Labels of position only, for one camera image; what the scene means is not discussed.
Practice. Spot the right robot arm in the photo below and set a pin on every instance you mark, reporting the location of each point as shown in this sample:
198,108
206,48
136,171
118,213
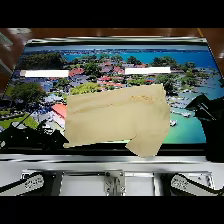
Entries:
213,133

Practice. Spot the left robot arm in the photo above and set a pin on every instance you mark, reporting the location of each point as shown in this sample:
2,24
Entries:
23,185

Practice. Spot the beige shirt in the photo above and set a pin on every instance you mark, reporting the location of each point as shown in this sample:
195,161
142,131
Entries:
116,116

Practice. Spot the silver frame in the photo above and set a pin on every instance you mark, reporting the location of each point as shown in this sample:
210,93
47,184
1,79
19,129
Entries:
113,168

